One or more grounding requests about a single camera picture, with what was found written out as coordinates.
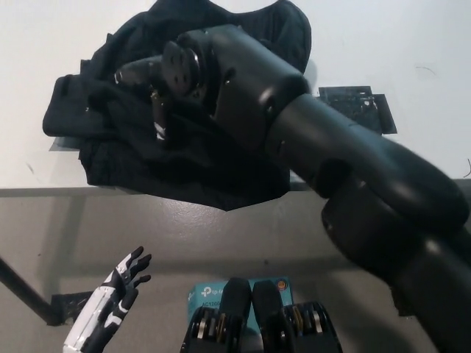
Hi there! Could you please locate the curled dark thread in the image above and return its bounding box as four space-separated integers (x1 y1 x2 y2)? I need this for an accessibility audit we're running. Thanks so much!
414 64 438 79

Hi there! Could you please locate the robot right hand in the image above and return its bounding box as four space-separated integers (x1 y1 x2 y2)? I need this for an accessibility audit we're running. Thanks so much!
113 57 171 143

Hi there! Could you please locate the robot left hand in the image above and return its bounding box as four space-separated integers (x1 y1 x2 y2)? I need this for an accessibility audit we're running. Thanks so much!
62 246 153 353

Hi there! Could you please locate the robot left black body block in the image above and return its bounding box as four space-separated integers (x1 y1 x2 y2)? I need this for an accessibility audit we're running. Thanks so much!
182 277 255 353

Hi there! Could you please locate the black Columbia jacket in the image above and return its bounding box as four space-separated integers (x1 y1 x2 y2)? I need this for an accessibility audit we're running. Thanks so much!
41 0 314 213

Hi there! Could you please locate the black table leg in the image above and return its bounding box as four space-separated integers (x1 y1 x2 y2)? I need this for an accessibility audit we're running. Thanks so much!
0 256 62 327

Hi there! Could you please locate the teal tp-link box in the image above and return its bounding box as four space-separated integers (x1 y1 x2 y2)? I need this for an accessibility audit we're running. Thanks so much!
188 277 294 334

